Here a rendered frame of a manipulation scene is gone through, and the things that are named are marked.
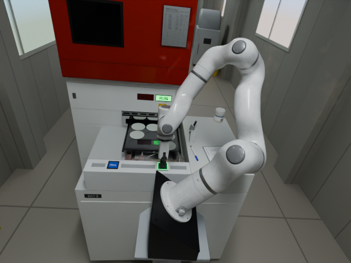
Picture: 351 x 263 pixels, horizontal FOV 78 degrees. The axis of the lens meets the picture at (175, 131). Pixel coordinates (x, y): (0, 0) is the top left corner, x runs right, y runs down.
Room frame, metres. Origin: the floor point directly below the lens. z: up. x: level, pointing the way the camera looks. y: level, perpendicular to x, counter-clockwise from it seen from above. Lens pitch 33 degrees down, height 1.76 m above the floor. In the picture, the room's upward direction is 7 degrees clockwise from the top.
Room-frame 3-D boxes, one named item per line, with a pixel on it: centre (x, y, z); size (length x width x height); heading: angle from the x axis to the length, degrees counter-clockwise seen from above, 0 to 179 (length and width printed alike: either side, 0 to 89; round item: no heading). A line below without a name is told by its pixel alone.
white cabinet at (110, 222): (1.13, 0.06, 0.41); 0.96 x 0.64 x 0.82; 97
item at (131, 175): (0.85, 0.17, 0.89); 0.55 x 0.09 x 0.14; 97
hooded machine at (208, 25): (6.65, -0.55, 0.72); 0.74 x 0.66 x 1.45; 5
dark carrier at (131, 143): (1.24, 0.15, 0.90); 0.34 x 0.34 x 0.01; 7
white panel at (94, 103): (1.42, 0.37, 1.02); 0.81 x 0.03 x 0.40; 97
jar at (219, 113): (1.45, -0.31, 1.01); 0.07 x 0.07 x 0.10
